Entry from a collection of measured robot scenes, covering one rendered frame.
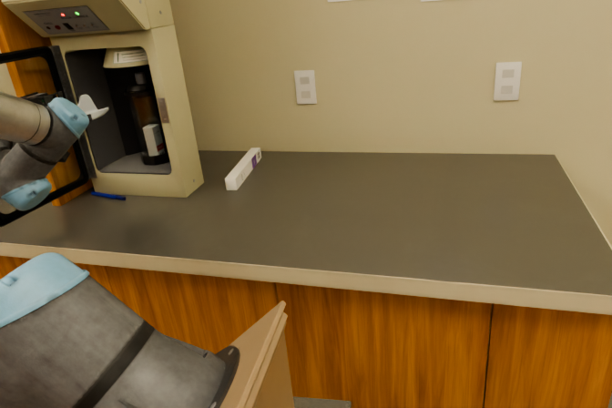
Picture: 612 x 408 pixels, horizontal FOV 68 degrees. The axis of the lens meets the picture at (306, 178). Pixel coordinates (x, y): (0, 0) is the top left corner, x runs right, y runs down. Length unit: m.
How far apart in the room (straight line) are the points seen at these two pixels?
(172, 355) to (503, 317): 0.69
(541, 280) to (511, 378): 0.25
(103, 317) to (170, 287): 0.70
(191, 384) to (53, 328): 0.13
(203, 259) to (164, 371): 0.59
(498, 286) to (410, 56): 0.82
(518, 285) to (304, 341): 0.49
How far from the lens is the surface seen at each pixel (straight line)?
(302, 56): 1.56
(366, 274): 0.93
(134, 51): 1.36
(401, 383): 1.15
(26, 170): 0.98
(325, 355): 1.14
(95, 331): 0.48
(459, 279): 0.93
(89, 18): 1.28
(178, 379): 0.48
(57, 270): 0.50
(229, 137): 1.73
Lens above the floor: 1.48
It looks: 23 degrees down
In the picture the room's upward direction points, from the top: 5 degrees counter-clockwise
